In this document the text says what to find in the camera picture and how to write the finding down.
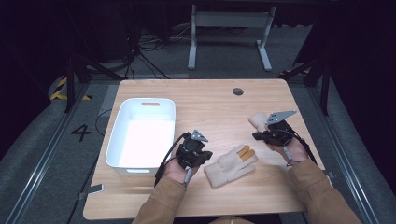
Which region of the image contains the tangle of floor cables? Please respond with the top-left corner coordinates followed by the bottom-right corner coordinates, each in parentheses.
top-left (124, 22), bottom-right (194, 79)

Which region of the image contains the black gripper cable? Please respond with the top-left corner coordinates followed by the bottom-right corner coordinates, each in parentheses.
top-left (153, 133), bottom-right (191, 188)
top-left (290, 129), bottom-right (318, 165)

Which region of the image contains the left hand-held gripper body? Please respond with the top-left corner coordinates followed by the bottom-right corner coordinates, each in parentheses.
top-left (175, 129), bottom-right (210, 169)

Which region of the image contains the thin black floor cable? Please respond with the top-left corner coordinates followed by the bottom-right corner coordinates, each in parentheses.
top-left (94, 108), bottom-right (113, 137)

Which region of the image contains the cream fluffy glove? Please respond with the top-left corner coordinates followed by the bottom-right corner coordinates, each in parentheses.
top-left (247, 111), bottom-right (269, 133)

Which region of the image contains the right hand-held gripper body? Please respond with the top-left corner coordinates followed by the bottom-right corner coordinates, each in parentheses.
top-left (264, 109), bottom-right (298, 147)

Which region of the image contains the grey gripper plug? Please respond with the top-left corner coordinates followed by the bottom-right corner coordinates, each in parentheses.
top-left (282, 147), bottom-right (303, 168)
top-left (184, 167), bottom-right (193, 188)

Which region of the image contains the white plastic bin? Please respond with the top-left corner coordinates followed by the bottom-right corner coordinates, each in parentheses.
top-left (105, 97), bottom-right (177, 177)

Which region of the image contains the grey tape piece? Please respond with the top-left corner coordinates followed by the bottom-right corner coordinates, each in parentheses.
top-left (78, 183), bottom-right (105, 201)

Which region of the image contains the grey right gripper plug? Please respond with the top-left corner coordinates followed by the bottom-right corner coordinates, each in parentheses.
top-left (282, 147), bottom-right (303, 168)

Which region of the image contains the grey metal table frame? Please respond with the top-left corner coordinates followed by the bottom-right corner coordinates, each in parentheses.
top-left (187, 4), bottom-right (277, 72)

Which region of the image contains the aluminium floor rail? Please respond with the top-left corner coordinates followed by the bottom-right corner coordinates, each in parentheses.
top-left (306, 87), bottom-right (381, 224)
top-left (4, 83), bottom-right (91, 224)

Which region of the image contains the grey left gripper plug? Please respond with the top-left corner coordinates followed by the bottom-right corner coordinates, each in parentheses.
top-left (184, 167), bottom-right (193, 188)

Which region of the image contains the cream glove with orange fingers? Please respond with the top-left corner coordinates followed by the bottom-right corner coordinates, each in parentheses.
top-left (204, 144), bottom-right (259, 189)

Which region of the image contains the yellow black hazard tape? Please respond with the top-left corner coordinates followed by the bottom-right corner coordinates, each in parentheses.
top-left (49, 77), bottom-right (93, 102)

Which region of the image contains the person's left hand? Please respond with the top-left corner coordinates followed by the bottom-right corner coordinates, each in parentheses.
top-left (162, 157), bottom-right (200, 188)

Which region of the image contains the black metal stand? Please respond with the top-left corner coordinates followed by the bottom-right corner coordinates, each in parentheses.
top-left (278, 55), bottom-right (332, 117)
top-left (64, 52), bottom-right (126, 114)

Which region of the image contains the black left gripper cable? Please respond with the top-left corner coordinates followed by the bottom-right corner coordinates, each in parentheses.
top-left (153, 133), bottom-right (191, 188)

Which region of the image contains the person's right hand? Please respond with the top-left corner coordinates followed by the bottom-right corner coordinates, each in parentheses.
top-left (268, 135), bottom-right (310, 168)

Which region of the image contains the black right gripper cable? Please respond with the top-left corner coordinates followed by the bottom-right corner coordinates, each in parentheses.
top-left (290, 129), bottom-right (318, 165)

